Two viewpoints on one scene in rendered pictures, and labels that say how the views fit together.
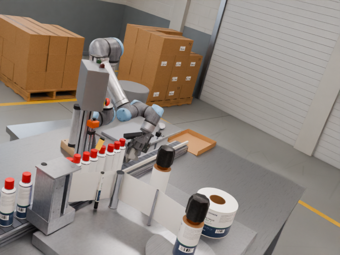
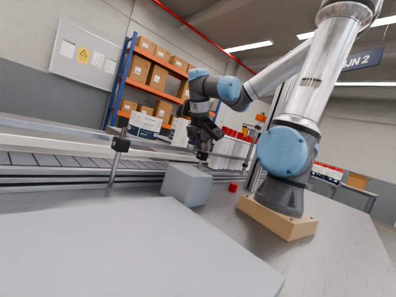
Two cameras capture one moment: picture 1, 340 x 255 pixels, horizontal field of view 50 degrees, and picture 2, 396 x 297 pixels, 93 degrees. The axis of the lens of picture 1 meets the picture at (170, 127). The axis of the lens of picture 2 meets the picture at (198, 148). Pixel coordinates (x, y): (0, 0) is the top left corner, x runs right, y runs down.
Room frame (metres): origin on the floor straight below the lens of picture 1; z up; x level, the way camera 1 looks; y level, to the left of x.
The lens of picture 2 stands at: (2.61, 0.31, 1.04)
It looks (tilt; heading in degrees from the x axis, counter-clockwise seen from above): 6 degrees down; 192
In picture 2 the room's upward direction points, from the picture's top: 17 degrees clockwise
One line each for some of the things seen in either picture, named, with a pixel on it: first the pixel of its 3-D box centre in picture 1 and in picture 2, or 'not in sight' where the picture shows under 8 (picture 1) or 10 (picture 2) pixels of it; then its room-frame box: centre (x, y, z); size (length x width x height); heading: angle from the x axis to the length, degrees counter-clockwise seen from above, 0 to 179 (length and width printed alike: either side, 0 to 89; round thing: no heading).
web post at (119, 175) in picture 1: (116, 189); not in sight; (1.43, 0.16, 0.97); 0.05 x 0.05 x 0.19
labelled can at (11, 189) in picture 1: (7, 202); not in sight; (1.14, 0.53, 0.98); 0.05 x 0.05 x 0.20
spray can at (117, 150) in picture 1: (114, 159); (223, 148); (1.68, 0.24, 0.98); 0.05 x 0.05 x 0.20
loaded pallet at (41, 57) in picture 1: (35, 56); not in sight; (5.13, 2.17, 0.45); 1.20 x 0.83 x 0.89; 53
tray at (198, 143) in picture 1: (192, 141); not in sight; (2.52, -0.19, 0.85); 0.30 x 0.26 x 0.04; 152
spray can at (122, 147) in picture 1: (119, 156); (218, 148); (1.73, 0.23, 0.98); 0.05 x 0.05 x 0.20
